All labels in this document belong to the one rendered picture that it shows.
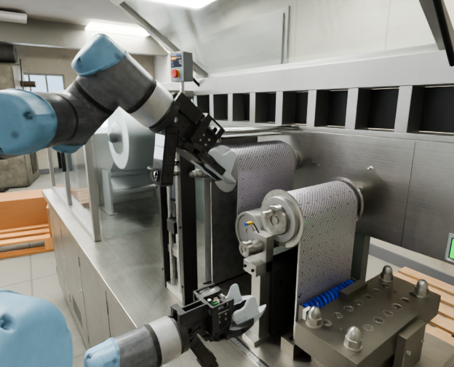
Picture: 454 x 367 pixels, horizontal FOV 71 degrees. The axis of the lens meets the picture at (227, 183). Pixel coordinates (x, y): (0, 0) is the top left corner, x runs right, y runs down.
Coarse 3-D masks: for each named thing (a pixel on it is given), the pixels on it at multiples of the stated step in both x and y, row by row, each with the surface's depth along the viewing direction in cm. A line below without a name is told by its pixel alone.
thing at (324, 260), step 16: (352, 224) 90; (304, 240) 78; (320, 240) 82; (336, 240) 87; (352, 240) 92; (304, 256) 79; (320, 256) 84; (336, 256) 88; (304, 272) 81; (320, 272) 85; (336, 272) 90; (304, 288) 82; (320, 288) 86
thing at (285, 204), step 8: (272, 200) 81; (280, 200) 78; (264, 208) 84; (288, 208) 77; (288, 216) 77; (296, 216) 76; (264, 224) 85; (296, 224) 76; (288, 232) 78; (280, 240) 80; (288, 240) 79
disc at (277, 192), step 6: (270, 192) 82; (276, 192) 81; (282, 192) 79; (264, 198) 85; (288, 198) 78; (294, 198) 76; (294, 204) 76; (300, 210) 75; (300, 216) 75; (300, 222) 75; (264, 228) 86; (300, 228) 76; (300, 234) 76; (294, 240) 78; (282, 246) 82; (288, 246) 80
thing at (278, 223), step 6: (276, 210) 79; (282, 210) 77; (270, 216) 81; (276, 216) 79; (282, 216) 77; (270, 222) 81; (276, 222) 79; (282, 222) 78; (288, 222) 77; (270, 228) 81; (276, 228) 79; (282, 228) 78; (288, 228) 78; (276, 234) 80
